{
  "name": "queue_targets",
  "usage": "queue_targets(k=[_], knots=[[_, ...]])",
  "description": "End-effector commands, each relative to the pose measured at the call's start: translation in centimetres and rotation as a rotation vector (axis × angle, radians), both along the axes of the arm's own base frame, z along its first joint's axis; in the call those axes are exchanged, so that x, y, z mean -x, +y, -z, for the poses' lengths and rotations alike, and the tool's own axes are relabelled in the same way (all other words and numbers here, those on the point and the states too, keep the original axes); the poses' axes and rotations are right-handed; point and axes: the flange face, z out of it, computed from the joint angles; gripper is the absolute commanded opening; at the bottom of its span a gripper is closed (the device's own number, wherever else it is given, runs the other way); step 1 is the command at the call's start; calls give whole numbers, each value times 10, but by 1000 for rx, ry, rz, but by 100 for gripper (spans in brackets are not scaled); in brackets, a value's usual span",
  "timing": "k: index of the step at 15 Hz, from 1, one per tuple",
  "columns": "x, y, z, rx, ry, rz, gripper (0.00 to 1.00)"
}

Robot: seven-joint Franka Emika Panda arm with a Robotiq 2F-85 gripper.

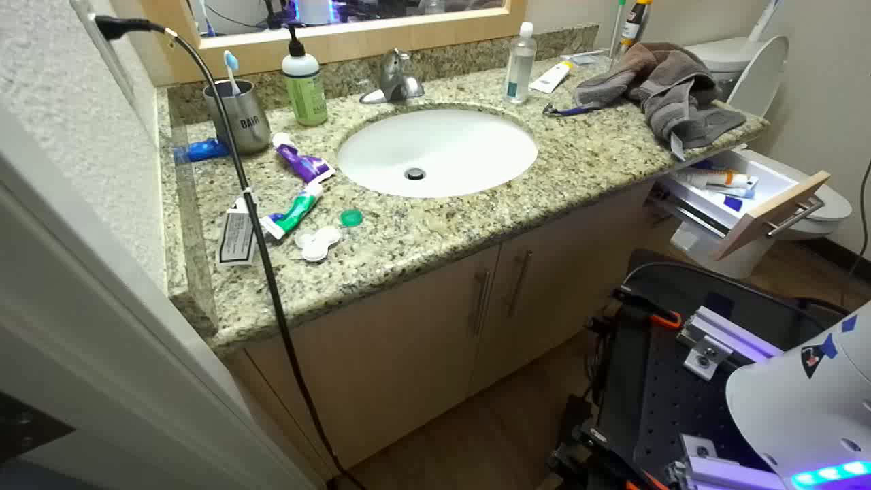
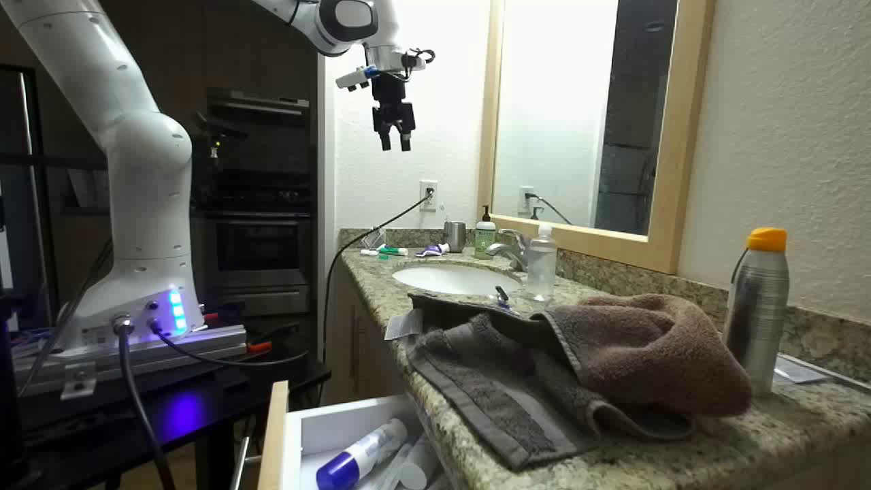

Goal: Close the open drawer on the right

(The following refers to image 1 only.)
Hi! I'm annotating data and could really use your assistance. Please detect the white toilet lid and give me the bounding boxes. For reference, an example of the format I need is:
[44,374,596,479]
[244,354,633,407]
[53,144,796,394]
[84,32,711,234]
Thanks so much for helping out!
[723,32,792,122]

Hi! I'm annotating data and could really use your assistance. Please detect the metal cup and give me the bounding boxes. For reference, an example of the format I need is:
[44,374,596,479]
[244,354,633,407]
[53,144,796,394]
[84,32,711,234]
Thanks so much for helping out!
[202,80,275,159]

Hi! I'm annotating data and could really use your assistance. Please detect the aluminium mounting bracket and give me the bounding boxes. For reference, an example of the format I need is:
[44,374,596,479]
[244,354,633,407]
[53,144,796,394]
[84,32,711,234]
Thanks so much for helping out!
[676,302,783,385]

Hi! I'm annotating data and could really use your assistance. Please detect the grey towel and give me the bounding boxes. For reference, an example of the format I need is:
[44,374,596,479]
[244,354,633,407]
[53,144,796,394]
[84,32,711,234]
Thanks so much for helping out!
[633,50,750,167]

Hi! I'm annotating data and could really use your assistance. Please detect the white toilet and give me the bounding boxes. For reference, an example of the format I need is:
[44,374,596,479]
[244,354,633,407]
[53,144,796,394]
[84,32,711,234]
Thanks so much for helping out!
[667,35,856,280]

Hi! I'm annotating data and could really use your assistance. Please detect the wooden vanity cabinet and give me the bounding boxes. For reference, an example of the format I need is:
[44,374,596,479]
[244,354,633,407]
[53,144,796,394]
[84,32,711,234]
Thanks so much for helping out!
[218,178,667,486]

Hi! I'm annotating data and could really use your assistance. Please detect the white and blue toothbrush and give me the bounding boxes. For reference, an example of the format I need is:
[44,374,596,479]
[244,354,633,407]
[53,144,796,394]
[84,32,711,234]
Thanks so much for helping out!
[221,50,248,99]

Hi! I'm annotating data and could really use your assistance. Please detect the white sink basin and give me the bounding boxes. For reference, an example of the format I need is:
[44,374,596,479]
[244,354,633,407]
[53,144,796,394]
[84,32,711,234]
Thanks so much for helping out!
[331,104,540,202]

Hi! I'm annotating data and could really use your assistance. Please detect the small blue object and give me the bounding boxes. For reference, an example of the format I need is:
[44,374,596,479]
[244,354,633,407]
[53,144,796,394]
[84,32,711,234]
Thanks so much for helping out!
[173,137,230,167]

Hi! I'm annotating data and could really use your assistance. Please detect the white tube with orange band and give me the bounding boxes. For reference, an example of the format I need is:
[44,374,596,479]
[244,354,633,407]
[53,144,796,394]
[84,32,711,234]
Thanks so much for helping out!
[702,168,758,193]

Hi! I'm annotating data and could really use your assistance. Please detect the green soap pump bottle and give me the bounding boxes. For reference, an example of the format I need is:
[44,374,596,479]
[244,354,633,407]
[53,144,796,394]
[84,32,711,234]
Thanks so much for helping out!
[278,23,331,130]

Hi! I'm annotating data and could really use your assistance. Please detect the white door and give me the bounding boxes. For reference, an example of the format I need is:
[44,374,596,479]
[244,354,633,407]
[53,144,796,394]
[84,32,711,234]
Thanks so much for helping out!
[0,107,319,490]

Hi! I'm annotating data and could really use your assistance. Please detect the green toothpaste tube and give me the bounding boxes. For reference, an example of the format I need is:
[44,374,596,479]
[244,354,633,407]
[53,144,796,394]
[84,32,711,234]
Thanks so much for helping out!
[259,179,329,245]

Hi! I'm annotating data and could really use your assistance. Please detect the brown towel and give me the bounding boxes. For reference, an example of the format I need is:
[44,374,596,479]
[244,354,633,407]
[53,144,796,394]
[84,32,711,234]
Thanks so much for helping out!
[574,40,694,110]

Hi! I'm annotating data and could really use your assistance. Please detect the chrome faucet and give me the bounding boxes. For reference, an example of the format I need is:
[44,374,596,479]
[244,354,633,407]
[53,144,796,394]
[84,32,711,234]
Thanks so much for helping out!
[355,46,426,110]

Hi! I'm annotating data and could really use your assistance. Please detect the purple toothpaste tube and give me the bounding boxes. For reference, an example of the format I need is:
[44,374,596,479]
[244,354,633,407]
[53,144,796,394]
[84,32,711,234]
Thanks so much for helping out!
[268,133,338,189]

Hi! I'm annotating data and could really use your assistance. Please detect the clear bottle with white cap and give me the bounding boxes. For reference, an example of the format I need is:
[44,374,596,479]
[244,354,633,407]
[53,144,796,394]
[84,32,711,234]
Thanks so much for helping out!
[500,19,539,110]

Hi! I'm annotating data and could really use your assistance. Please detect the metal cabinet door handle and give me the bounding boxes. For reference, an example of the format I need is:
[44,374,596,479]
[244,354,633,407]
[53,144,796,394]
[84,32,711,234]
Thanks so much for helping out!
[466,264,493,339]
[500,247,534,318]

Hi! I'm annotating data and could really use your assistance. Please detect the silver spray can orange cap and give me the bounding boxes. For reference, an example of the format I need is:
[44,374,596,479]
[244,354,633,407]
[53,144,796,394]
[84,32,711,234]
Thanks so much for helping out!
[618,0,655,58]

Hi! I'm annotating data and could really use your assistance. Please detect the metal drawer handle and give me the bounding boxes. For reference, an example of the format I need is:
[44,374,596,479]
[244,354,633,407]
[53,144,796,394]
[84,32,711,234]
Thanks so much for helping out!
[761,193,828,242]

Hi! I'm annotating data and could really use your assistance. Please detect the thin black cable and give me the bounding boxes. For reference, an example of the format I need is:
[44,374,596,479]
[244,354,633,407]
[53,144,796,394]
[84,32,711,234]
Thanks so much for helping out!
[845,162,871,280]

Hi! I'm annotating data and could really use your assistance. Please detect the wood framed mirror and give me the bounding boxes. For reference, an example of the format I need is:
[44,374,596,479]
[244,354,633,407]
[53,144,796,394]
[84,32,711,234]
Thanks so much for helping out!
[136,0,530,83]

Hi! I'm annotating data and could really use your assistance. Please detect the black power cable with plug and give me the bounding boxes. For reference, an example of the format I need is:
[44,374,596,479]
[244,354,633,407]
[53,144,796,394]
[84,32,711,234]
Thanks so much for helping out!
[93,11,366,490]

